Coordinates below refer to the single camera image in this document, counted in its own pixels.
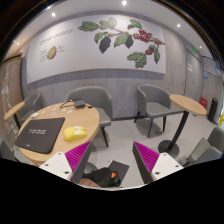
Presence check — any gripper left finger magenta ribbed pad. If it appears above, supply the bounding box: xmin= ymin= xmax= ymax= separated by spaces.
xmin=40 ymin=142 xmax=91 ymax=183

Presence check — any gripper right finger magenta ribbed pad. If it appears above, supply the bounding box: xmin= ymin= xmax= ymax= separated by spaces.
xmin=133 ymin=141 xmax=183 ymax=184

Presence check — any yellow computer mouse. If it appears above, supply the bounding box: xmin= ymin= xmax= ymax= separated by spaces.
xmin=63 ymin=126 xmax=87 ymax=142

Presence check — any black mouse pad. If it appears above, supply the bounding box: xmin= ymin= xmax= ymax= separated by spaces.
xmin=15 ymin=117 xmax=65 ymax=154

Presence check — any black bag on floor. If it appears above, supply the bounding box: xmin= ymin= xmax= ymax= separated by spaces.
xmin=83 ymin=160 xmax=129 ymax=188

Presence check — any grey armchair lower right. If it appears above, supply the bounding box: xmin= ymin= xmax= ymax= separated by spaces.
xmin=184 ymin=127 xmax=224 ymax=167

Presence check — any black power adapter box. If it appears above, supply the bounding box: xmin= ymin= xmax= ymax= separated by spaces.
xmin=74 ymin=99 xmax=85 ymax=108

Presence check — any grey armchair centre right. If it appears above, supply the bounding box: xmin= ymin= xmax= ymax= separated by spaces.
xmin=135 ymin=84 xmax=183 ymax=132

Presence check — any round wooden side table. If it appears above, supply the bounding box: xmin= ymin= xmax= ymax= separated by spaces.
xmin=158 ymin=94 xmax=207 ymax=153

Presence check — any grey armchair behind table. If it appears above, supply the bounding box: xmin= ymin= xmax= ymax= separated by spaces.
xmin=65 ymin=86 xmax=113 ymax=146

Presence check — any grey armchair far left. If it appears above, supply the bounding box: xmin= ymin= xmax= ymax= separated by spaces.
xmin=18 ymin=93 xmax=43 ymax=124

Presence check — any small wooden table left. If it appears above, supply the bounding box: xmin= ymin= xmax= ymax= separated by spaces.
xmin=4 ymin=101 xmax=25 ymax=128

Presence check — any black trash bin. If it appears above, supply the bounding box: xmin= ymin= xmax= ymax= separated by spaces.
xmin=207 ymin=98 xmax=218 ymax=122

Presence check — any red fire extinguisher box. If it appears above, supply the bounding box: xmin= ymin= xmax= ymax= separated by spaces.
xmin=200 ymin=97 xmax=207 ymax=109

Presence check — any grey door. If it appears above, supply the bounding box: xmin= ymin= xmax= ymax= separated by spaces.
xmin=184 ymin=49 xmax=202 ymax=101

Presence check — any coffee plant wall mural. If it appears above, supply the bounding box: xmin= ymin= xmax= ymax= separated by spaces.
xmin=26 ymin=15 xmax=166 ymax=83

